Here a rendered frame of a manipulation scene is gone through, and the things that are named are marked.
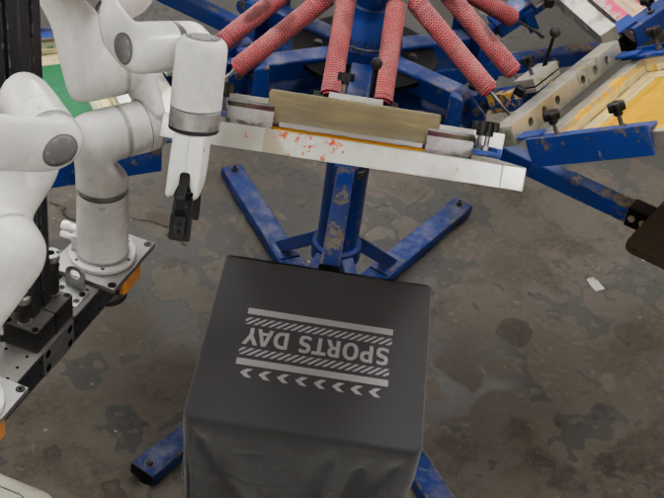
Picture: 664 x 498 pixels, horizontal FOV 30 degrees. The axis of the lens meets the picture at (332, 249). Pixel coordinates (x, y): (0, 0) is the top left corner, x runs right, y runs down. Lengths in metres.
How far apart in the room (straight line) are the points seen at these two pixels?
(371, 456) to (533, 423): 1.51
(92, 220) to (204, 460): 0.51
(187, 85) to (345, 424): 0.83
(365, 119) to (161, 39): 0.83
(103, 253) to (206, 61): 0.65
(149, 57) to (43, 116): 0.19
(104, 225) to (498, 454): 1.75
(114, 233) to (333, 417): 0.53
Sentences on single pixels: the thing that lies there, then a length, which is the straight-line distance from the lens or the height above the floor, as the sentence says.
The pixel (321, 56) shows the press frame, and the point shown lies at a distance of 3.28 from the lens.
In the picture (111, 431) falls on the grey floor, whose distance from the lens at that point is 3.60.
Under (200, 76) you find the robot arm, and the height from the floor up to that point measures 1.73.
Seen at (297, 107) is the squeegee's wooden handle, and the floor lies 1.28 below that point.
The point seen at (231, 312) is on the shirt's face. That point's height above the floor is 0.95.
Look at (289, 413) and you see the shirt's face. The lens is 2.35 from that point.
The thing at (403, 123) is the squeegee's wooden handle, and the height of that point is 1.28.
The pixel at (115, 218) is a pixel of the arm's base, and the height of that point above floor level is 1.25.
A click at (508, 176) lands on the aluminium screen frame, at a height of 1.54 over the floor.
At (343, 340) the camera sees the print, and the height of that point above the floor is 0.95.
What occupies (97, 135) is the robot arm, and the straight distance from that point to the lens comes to 2.17.
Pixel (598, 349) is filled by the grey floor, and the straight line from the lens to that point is 4.12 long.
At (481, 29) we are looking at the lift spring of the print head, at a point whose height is 1.18.
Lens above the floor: 2.64
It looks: 38 degrees down
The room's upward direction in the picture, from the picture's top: 8 degrees clockwise
